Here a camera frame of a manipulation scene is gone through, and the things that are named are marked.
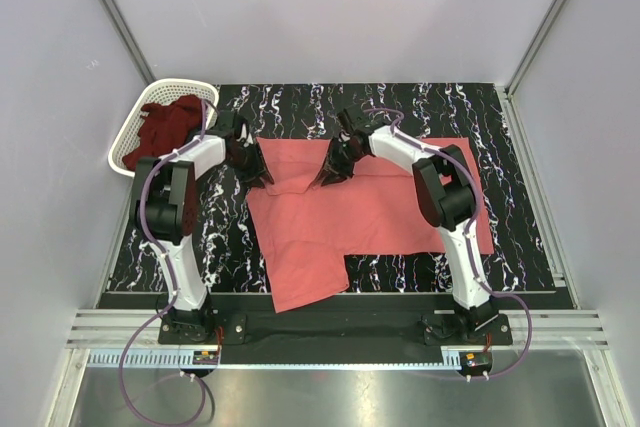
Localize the white plastic laundry basket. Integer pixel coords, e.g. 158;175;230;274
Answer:
107;78;219;178

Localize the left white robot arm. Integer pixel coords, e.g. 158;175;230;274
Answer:
129;112;274;344

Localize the grey slotted cable duct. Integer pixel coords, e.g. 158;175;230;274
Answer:
87;349;219;369

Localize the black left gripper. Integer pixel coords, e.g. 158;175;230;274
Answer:
226;142;273;189

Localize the pink t shirt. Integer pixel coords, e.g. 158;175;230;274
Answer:
247;138;494;313

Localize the dark red t shirt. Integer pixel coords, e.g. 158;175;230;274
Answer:
122;94;203;171

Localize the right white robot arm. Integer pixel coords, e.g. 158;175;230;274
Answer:
311;106;499;344

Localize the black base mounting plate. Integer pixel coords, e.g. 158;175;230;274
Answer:
159;293;512;369

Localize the purple cable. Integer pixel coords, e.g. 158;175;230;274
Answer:
117;99;219;423
362;107;532;379

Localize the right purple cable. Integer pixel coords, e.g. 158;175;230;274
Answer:
362;107;532;379

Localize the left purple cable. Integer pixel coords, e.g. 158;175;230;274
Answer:
117;99;219;423

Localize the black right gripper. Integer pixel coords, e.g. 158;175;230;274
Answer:
315;138;365;188

